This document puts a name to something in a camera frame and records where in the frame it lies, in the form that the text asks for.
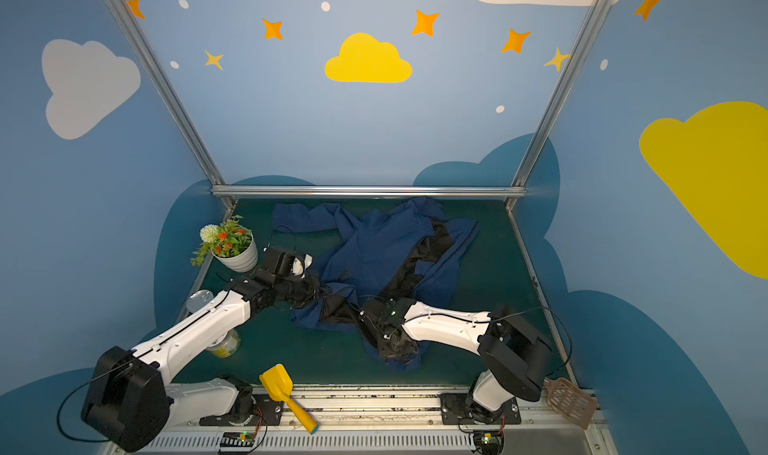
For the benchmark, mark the yellow green lidded jar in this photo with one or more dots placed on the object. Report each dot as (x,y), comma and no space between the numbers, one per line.
(226,345)

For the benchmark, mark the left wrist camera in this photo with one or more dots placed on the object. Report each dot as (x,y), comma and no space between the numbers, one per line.
(283,263)

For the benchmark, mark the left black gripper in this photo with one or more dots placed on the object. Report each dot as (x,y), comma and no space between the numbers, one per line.
(318,295)

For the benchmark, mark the yellow toy shovel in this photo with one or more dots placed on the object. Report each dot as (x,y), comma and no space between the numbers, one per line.
(279,387)

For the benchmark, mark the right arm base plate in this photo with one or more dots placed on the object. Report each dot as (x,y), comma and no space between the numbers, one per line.
(461,409)

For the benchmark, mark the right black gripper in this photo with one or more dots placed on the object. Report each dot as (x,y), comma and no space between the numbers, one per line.
(372,327)

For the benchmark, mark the aluminium frame post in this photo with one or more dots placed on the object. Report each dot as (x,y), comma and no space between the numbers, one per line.
(583,43)
(129,25)

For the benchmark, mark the brown slotted spatula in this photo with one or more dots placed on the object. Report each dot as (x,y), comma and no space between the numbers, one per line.
(570,401)

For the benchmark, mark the potted flower plant white pot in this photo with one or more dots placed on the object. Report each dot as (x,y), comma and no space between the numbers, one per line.
(230,242)

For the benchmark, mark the navy blue zip jacket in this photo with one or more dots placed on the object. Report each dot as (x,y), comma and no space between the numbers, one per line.
(412,251)

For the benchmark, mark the aluminium frame right post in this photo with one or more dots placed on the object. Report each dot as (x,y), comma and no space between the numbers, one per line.
(583,43)

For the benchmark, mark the right circuit board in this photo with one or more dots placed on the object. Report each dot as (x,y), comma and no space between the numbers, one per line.
(487,443)

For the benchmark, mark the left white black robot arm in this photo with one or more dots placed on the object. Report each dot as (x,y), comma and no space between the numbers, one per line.
(130,398)

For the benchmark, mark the left circuit board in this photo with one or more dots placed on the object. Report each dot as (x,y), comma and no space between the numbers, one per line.
(236,443)

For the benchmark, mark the front aluminium rail base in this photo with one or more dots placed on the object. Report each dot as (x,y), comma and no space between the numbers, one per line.
(392,419)

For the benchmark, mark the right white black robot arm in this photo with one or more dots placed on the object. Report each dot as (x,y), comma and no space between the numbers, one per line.
(515,353)

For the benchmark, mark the aluminium frame back bar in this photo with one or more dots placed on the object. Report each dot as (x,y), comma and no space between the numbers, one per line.
(374,192)

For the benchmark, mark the silver tin can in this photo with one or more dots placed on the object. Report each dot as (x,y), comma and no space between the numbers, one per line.
(198,300)

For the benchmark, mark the circuit board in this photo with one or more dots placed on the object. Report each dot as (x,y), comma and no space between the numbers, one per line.
(487,443)
(236,443)

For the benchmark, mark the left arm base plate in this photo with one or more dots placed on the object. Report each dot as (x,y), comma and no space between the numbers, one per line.
(247,411)

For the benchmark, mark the aluminium frame left post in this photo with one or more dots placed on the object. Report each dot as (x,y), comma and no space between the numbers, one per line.
(129,25)

